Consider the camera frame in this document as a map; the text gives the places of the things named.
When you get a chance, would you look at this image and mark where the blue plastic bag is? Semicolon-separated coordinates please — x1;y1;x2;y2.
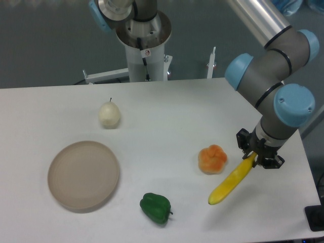
271;0;323;16

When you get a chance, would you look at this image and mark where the black device at edge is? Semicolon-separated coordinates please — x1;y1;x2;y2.
304;205;323;232

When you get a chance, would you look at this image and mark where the yellow toy banana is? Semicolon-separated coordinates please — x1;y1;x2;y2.
208;152;257;205

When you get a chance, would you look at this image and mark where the green toy bell pepper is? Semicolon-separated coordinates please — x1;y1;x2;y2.
140;192;173;225

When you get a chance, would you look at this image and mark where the orange toy bread roll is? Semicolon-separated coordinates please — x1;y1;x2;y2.
198;144;227;174

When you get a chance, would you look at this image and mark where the black base cable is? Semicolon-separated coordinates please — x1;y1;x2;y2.
137;37;152;82

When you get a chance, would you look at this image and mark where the white metal bracket right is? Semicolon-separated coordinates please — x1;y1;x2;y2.
207;47;217;78

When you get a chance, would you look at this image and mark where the white metal bracket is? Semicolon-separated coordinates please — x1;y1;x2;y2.
207;47;217;78
83;68;129;84

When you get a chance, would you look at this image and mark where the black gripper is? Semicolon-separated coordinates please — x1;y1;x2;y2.
236;128;285;169

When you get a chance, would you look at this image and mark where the white toy pear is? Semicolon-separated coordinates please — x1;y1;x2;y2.
98;98;121;129

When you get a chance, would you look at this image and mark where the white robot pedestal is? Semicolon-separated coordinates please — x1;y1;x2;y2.
116;11;172;82

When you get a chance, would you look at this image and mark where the beige round plate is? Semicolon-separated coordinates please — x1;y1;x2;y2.
47;141;120;213

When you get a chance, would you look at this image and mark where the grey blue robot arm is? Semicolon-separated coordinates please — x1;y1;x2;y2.
89;1;319;169

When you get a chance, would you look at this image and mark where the white metal bracket left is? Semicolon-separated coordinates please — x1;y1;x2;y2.
83;68;129;84

